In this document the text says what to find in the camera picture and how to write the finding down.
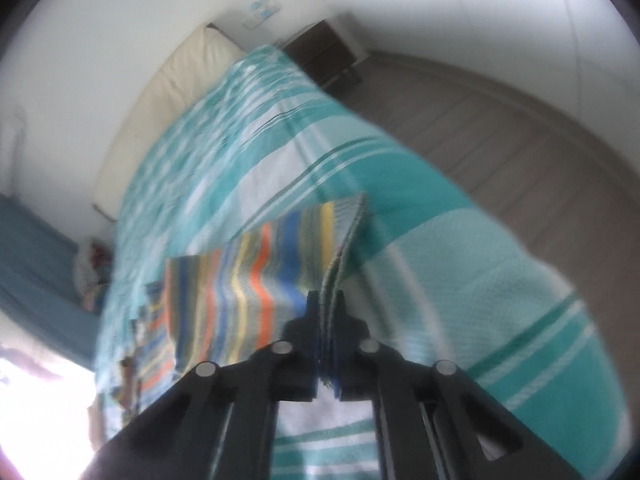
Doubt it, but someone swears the small striped collared shirt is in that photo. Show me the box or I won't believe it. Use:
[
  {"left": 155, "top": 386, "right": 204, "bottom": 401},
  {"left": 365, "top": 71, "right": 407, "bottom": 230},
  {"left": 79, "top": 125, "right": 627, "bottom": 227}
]
[{"left": 117, "top": 280, "right": 177, "bottom": 403}]

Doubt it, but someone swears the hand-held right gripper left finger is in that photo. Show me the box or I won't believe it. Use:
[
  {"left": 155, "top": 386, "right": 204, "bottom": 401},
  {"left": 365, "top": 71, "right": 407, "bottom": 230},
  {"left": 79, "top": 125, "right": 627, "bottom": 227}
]
[{"left": 85, "top": 290, "right": 322, "bottom": 480}]

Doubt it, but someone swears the blue curtain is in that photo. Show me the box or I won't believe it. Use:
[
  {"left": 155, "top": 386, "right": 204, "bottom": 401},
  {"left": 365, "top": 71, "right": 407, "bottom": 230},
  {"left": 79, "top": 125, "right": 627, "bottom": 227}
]
[{"left": 0, "top": 192, "right": 114, "bottom": 367}]

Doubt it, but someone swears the pile of mixed clothes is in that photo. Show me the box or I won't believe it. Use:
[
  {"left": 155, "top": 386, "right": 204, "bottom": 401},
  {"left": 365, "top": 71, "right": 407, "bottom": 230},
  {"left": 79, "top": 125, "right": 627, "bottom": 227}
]
[{"left": 74, "top": 237, "right": 119, "bottom": 312}]

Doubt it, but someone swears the teal plaid bed blanket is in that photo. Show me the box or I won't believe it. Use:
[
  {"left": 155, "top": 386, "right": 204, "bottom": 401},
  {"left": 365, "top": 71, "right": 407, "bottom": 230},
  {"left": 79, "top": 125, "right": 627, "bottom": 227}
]
[{"left": 92, "top": 45, "right": 632, "bottom": 480}]

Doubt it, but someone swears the dark wooden nightstand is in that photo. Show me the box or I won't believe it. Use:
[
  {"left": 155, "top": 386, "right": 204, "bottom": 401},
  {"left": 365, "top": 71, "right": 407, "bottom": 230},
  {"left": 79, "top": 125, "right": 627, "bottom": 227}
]
[{"left": 282, "top": 20, "right": 364, "bottom": 94}]

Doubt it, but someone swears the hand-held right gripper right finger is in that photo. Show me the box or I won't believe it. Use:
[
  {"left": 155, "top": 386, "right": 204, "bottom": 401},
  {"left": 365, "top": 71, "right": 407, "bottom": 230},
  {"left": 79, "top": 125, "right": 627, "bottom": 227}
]
[{"left": 329, "top": 291, "right": 585, "bottom": 480}]

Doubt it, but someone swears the multicolour striped knit garment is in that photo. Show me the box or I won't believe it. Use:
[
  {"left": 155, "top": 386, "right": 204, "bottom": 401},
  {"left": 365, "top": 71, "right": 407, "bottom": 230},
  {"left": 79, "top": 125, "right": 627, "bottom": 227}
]
[{"left": 164, "top": 194, "right": 370, "bottom": 397}]

